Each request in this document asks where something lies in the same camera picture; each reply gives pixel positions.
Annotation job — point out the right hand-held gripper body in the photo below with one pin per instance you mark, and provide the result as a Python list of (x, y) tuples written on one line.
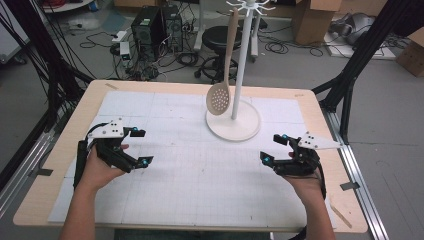
[(305, 160)]

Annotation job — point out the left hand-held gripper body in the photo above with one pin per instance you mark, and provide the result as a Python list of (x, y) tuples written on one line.
[(110, 146)]

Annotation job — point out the white hook rack stand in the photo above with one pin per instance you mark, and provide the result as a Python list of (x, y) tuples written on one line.
[(240, 130)]

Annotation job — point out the beige slotted spoon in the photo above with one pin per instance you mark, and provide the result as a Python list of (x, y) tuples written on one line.
[(218, 98)]

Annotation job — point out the person's right hand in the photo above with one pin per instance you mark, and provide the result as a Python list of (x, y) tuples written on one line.
[(306, 186)]

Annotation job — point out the person's left hand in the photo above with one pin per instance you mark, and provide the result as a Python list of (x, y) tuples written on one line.
[(98, 173)]

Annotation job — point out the white grid mat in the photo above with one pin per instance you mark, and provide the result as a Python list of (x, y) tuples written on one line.
[(186, 173)]

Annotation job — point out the black tape piece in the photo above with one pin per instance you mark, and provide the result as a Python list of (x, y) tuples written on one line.
[(44, 172), (350, 186)]

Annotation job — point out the white power strip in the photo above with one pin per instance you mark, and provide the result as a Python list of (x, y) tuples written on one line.
[(119, 36)]

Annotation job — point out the black computer tower with sticker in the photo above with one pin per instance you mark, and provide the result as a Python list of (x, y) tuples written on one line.
[(146, 30)]

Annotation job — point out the white desk leg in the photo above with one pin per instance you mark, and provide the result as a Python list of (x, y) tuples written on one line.
[(199, 26), (254, 36)]

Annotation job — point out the black round stool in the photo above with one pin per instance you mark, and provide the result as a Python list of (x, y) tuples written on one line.
[(218, 38)]

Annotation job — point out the open cardboard box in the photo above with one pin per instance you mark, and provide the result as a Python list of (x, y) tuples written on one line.
[(315, 21)]

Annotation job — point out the white round table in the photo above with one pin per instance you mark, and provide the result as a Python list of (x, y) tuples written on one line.
[(66, 5)]

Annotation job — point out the small brown cardboard box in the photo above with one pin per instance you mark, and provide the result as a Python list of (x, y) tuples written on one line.
[(411, 55)]

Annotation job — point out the aluminium rail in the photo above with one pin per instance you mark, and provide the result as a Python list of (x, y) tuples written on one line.
[(358, 173), (23, 173)]

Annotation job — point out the black metal frame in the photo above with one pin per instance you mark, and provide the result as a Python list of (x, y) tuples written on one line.
[(363, 56), (50, 66)]

